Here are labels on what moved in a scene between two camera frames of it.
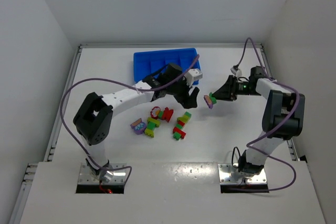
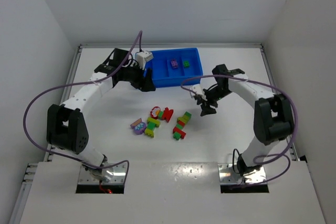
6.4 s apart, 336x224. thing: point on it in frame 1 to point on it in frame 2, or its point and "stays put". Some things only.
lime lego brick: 185,118 stays put
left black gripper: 182,92 to 143,78
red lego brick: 176,129 stays put
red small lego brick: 180,123 stays put
